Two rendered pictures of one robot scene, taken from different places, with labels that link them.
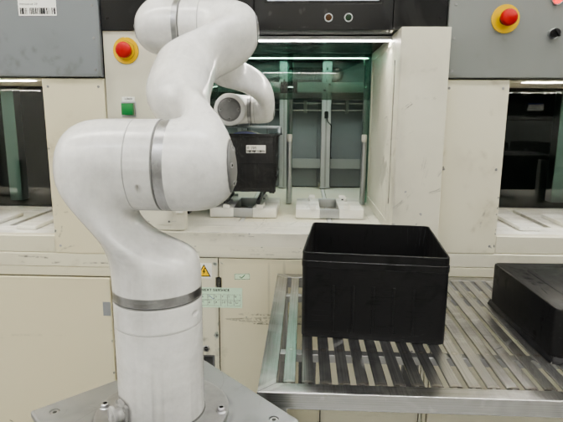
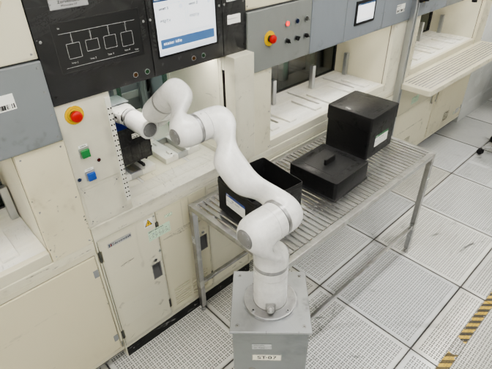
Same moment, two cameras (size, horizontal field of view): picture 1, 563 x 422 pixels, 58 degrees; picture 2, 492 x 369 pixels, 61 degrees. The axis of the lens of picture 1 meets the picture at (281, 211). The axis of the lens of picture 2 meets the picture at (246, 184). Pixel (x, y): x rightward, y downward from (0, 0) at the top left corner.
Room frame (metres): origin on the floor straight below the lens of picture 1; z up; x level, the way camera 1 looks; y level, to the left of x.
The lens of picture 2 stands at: (0.01, 0.94, 1.96)
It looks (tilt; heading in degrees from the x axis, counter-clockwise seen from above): 34 degrees down; 315
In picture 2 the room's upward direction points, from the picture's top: 1 degrees counter-clockwise
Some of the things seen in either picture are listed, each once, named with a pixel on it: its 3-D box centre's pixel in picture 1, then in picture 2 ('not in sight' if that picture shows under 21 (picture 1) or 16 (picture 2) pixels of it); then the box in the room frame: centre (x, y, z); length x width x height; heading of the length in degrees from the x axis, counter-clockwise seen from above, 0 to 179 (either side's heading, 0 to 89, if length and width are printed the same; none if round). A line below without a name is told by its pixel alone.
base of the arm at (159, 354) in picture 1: (160, 356); (270, 282); (0.66, 0.17, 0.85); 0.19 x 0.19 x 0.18
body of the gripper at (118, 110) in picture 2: not in sight; (124, 113); (1.55, 0.13, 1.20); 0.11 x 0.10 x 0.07; 177
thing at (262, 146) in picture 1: (245, 151); (117, 133); (1.65, 0.12, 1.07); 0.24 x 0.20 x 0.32; 88
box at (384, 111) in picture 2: not in sight; (360, 124); (1.05, -1.06, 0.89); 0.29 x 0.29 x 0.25; 89
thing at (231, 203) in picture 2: (370, 275); (259, 195); (1.05, -0.19, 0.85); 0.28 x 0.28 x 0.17; 82
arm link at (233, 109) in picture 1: (234, 109); (142, 124); (1.40, 0.13, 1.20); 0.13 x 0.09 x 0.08; 177
